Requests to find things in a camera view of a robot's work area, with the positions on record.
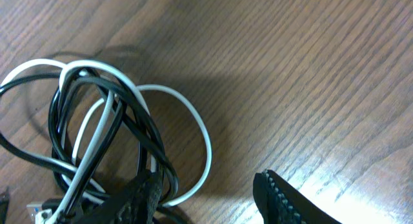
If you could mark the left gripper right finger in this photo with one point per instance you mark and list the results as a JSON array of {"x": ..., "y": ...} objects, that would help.
[{"x": 279, "y": 202}]

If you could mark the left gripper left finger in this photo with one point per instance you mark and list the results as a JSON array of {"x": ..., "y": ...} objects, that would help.
[{"x": 136, "y": 203}]

